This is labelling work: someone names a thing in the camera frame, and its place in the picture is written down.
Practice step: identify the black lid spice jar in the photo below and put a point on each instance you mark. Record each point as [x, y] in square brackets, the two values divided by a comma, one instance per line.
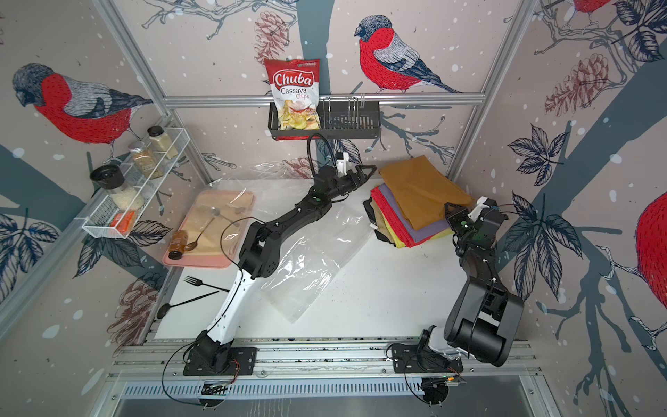
[111, 179]

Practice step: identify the amber bottle on tray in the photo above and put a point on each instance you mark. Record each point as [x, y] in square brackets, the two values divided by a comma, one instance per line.
[178, 244]

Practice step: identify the tan cloth on tray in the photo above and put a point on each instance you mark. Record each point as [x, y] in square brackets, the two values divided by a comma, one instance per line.
[221, 238]

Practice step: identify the Chuba cassava chips bag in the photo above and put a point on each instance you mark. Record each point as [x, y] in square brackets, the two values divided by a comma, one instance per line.
[295, 86]

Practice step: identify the red garment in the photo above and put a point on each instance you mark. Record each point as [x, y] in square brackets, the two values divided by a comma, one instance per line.
[394, 224]

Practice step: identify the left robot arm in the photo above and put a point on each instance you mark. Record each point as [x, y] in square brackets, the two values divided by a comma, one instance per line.
[259, 257]

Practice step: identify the yellow green garment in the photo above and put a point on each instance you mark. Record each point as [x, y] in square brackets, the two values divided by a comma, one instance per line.
[396, 241]

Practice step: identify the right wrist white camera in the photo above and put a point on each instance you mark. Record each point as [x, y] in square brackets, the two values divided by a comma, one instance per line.
[482, 203]

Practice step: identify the black wire basket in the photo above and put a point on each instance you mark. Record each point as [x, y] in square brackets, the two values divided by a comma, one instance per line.
[353, 119]

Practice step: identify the black plastic spoon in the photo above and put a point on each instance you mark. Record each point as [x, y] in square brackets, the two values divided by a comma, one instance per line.
[166, 307]

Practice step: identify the pink tray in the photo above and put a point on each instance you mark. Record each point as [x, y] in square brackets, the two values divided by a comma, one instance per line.
[204, 262]

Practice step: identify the brown spoon on tray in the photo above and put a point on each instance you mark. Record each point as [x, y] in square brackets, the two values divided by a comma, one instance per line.
[194, 244]

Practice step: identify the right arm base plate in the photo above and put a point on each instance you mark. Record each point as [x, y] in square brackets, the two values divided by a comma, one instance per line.
[411, 359]

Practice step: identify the brown garment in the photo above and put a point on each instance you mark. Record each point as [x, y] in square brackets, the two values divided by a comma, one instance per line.
[422, 191]

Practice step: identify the spice jar middle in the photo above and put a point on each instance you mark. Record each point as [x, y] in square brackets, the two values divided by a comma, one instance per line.
[145, 161]

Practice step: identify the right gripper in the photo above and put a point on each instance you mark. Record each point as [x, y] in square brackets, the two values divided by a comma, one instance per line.
[452, 216]

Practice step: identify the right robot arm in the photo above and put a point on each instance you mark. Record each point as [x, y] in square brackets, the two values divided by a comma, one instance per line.
[485, 317]

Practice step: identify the clear plastic vacuum bag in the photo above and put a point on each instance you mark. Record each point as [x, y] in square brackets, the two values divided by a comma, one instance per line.
[314, 255]

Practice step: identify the metal spoon on tray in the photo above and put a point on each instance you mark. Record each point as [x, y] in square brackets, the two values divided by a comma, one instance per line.
[217, 214]

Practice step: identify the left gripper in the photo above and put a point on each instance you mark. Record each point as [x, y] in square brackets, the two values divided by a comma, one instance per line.
[359, 176]

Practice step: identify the spice jar rear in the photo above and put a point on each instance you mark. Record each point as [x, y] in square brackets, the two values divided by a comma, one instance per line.
[163, 142]

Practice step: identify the black plastic fork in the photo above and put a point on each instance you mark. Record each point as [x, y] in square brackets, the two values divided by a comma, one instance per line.
[200, 283]

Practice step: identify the small orange box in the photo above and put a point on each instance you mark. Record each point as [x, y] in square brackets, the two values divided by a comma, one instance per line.
[124, 222]

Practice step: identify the white wire shelf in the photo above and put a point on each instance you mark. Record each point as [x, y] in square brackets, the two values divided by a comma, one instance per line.
[97, 222]

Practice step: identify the black trousers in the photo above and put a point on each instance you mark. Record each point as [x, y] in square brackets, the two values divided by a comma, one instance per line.
[372, 219]

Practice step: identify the tan garment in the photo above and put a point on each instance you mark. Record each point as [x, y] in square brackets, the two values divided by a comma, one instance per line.
[380, 222]

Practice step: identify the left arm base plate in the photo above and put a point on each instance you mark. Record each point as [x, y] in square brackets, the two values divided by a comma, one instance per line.
[239, 360]

